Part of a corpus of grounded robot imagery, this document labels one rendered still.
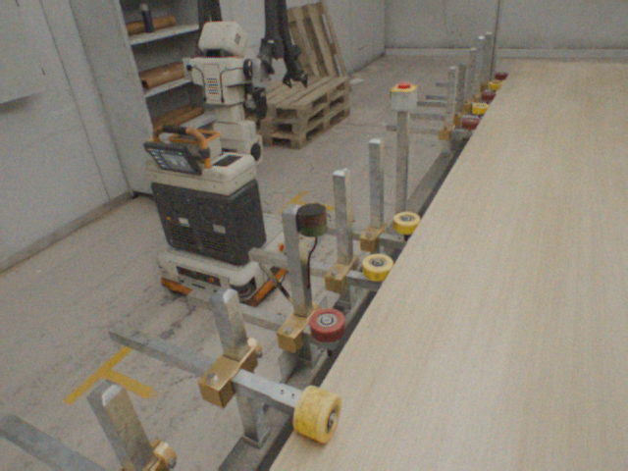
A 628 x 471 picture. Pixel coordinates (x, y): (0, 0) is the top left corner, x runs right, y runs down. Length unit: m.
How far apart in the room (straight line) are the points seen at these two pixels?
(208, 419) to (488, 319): 1.35
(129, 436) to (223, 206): 1.58
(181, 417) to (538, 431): 1.54
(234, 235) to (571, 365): 1.63
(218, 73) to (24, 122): 1.63
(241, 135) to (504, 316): 1.75
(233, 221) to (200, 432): 0.94
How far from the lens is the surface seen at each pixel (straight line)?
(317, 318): 1.03
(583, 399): 0.96
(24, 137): 3.58
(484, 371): 0.95
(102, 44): 3.68
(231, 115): 2.44
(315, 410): 0.77
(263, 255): 1.36
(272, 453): 1.10
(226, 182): 2.10
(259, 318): 1.12
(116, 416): 0.68
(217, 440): 2.00
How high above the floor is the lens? 1.59
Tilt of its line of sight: 31 degrees down
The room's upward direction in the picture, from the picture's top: 5 degrees counter-clockwise
